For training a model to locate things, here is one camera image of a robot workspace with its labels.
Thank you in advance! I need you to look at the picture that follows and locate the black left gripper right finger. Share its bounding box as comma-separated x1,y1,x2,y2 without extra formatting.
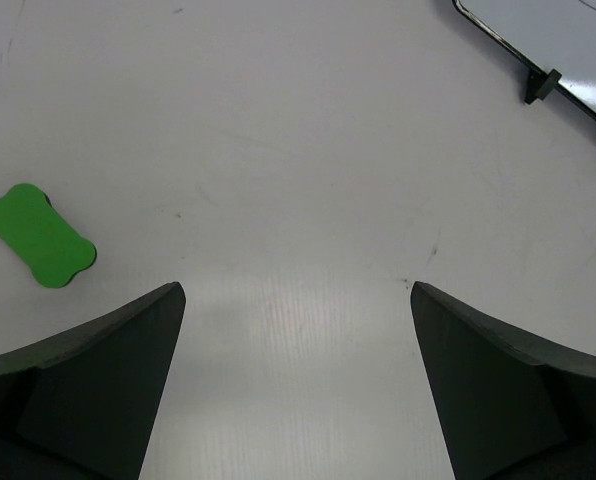
411,282,596,479

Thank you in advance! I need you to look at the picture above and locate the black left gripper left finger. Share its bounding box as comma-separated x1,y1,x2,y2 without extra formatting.
0,282,186,479

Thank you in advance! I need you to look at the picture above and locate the green bone-shaped whiteboard eraser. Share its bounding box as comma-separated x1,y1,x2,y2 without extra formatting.
0,183,97,289

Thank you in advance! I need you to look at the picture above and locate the whiteboard with rabbit drawing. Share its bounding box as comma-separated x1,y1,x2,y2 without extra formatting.
453,0,596,121

